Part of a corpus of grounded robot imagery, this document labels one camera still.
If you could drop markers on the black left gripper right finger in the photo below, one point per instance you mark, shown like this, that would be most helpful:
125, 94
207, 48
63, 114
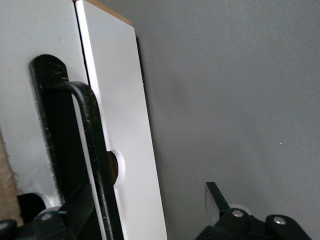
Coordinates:
240, 225

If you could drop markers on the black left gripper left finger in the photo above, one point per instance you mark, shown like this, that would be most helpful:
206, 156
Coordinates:
65, 220

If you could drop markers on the wooden drawer cabinet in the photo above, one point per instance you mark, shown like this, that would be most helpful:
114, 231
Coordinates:
7, 175

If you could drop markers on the white-fronted drawer with finger notch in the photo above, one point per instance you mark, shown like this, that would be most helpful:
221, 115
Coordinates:
125, 100

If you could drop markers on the grey table mat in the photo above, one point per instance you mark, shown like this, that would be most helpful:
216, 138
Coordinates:
225, 100

